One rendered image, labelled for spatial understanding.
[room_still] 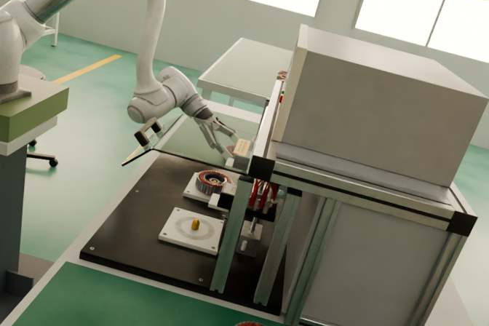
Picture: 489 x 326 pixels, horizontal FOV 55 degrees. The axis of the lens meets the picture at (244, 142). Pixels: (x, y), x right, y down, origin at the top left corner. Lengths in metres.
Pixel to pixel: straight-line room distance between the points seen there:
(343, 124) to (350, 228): 0.21
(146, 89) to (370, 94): 0.90
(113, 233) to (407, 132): 0.72
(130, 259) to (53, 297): 0.18
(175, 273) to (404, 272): 0.50
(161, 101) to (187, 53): 4.38
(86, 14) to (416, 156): 5.69
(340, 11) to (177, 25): 1.97
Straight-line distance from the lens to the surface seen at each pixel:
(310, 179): 0.91
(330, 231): 0.96
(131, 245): 1.17
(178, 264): 1.14
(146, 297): 1.07
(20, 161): 1.90
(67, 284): 1.08
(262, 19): 5.82
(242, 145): 1.06
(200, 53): 5.99
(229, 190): 1.17
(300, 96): 0.97
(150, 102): 1.65
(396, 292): 1.07
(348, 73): 0.96
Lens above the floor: 1.46
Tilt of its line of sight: 21 degrees down
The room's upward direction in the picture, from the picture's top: 15 degrees clockwise
